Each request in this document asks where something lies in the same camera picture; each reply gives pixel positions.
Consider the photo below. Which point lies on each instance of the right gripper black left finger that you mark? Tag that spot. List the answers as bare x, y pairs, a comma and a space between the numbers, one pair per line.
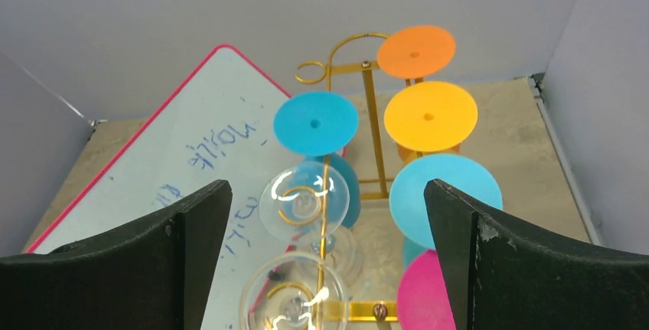
154, 272

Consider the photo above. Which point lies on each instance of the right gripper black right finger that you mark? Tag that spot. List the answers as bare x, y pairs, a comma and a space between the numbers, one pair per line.
502, 272

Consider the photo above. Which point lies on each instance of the pink wine glass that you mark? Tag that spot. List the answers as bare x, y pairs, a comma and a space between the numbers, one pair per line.
422, 300

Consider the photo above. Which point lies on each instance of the light blue wine glass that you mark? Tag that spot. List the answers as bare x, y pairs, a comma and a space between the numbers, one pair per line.
406, 200

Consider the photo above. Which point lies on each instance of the front clear wine glass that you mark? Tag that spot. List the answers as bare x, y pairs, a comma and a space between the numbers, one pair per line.
295, 291

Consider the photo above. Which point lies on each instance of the clear wine glass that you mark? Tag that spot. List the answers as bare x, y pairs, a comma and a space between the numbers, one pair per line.
295, 291
313, 206

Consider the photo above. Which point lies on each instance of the rear clear wine glass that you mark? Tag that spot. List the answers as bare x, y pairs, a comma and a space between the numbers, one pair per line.
313, 206

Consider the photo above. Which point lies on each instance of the yellow wine glass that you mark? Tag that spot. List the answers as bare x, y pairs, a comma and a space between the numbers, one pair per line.
430, 117

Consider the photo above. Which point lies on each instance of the rear blue wine glass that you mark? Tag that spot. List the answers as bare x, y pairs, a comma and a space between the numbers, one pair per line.
319, 124

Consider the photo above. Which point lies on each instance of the orange wine glass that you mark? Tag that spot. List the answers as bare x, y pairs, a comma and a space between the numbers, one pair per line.
416, 52

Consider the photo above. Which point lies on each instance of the red framed whiteboard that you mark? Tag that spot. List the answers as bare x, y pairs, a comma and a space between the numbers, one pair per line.
217, 125

